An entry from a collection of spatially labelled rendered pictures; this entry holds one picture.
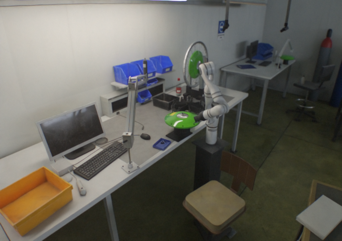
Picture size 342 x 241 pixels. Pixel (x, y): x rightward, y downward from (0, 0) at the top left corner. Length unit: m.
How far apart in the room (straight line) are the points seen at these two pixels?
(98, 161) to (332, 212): 1.48
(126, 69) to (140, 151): 1.07
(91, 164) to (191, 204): 0.79
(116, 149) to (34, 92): 0.82
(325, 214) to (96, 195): 1.29
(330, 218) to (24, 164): 1.99
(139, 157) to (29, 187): 0.75
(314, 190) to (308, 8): 4.98
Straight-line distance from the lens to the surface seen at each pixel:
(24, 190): 1.69
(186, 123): 1.86
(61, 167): 1.74
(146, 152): 1.81
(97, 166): 1.70
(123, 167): 1.67
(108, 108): 2.37
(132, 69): 2.52
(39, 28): 2.07
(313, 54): 6.15
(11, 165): 2.02
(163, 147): 1.85
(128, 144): 1.53
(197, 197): 1.86
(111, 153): 1.79
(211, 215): 1.76
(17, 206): 1.64
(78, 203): 1.50
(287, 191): 3.08
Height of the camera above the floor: 1.95
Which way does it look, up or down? 25 degrees down
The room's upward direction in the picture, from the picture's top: straight up
